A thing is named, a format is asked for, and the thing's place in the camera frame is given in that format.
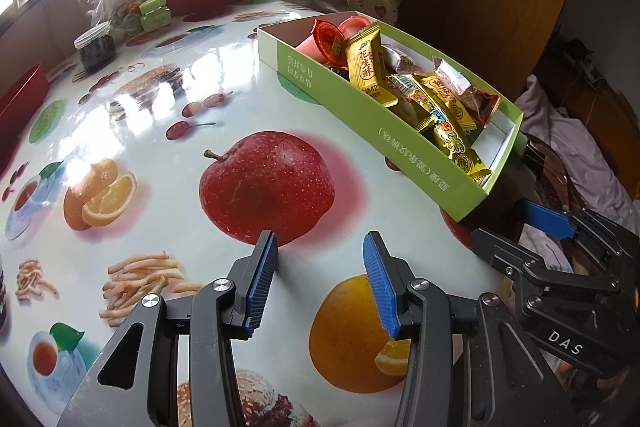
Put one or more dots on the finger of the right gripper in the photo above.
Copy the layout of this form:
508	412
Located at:
591	240
510	256

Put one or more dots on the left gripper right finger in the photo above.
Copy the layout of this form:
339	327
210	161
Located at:
470	362

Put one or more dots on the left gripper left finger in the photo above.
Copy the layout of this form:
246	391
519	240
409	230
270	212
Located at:
133	381

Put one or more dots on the long gold snack bar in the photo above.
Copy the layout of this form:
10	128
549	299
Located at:
436	124
456	108

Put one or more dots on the gold peanut candy packet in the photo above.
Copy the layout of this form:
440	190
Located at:
366	67

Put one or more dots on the pink jelly cup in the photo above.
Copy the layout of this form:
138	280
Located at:
349	27

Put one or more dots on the red lid jelly cup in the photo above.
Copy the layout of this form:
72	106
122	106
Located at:
327	44

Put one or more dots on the small red snack packet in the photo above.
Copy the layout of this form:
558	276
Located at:
481	105

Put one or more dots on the pile of clothes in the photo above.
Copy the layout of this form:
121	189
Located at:
585	165

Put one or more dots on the green white cardboard box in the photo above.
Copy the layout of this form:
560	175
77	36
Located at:
418	158

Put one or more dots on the dark jar with white lid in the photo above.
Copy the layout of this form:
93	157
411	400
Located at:
96	47

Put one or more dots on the red oval plastic bowl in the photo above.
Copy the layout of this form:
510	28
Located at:
20	103

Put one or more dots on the small green jar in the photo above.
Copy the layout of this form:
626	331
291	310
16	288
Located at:
154	15

